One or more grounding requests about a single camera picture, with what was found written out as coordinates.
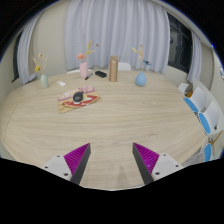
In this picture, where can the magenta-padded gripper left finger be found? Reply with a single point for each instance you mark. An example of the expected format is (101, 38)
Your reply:
(78, 158)

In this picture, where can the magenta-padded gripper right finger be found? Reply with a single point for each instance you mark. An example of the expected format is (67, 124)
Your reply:
(146, 160)

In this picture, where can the black computer mouse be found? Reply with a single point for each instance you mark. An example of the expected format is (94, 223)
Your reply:
(78, 96)

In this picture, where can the cartoon printed mouse pad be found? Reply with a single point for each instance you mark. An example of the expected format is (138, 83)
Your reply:
(91, 97)

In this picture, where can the blue vase with flowers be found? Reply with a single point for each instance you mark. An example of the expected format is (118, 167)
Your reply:
(140, 80)

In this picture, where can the white chairs with blue seats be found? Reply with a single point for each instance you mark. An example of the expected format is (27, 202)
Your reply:
(200, 98)

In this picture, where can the blue marker pen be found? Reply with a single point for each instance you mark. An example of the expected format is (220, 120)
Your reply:
(89, 76)

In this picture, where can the green vase with flowers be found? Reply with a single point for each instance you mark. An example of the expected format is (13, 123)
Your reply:
(44, 81)

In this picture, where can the black rectangular case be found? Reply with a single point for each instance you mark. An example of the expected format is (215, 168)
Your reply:
(100, 74)

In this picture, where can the pink vase with flowers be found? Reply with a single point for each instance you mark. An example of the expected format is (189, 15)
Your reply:
(83, 70)

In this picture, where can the white chair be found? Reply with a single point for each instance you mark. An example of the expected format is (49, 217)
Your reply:
(72, 70)
(125, 66)

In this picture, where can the gold insulated drink bottle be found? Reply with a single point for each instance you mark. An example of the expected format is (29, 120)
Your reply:
(113, 70)

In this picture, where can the narrow white curtain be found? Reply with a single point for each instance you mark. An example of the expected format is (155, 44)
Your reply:
(26, 50)
(195, 60)

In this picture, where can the dark framed window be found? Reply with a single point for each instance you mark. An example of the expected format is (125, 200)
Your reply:
(16, 56)
(180, 46)

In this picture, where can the wide white curtain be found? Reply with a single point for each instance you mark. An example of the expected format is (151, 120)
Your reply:
(113, 26)

